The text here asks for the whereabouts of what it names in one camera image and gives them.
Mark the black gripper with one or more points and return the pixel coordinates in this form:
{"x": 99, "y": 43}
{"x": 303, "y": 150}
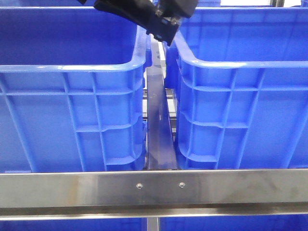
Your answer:
{"x": 162, "y": 20}

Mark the left rail screw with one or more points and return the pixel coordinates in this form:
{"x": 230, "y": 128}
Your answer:
{"x": 139, "y": 185}

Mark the metal divider bar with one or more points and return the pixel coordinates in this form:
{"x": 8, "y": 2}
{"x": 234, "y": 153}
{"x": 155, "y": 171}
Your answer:
{"x": 160, "y": 146}

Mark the right rail screw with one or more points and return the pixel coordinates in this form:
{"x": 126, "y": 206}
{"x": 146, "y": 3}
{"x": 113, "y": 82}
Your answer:
{"x": 182, "y": 184}

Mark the right blue plastic crate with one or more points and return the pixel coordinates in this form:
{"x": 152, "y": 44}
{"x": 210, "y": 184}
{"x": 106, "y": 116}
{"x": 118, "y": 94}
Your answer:
{"x": 241, "y": 82}

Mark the left blue plastic crate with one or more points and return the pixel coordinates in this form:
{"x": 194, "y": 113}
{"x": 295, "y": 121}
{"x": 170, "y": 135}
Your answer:
{"x": 71, "y": 90}

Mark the lower left blue crate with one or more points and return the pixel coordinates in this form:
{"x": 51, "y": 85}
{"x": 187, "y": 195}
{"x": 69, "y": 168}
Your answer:
{"x": 117, "y": 224}

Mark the blue plastic crate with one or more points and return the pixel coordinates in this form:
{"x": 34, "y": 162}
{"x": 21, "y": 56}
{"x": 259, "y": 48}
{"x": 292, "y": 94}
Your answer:
{"x": 71, "y": 90}
{"x": 241, "y": 82}

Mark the lower metal post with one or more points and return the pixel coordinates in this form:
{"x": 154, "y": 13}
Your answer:
{"x": 153, "y": 224}

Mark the rail screw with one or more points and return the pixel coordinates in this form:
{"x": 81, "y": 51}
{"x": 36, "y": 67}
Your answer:
{"x": 182, "y": 184}
{"x": 139, "y": 185}

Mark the stainless steel front rail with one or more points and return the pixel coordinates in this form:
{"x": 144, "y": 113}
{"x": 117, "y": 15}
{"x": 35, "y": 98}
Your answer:
{"x": 91, "y": 195}

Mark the lower right blue crate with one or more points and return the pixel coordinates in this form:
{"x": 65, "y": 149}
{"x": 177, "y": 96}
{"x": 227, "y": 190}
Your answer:
{"x": 236, "y": 223}

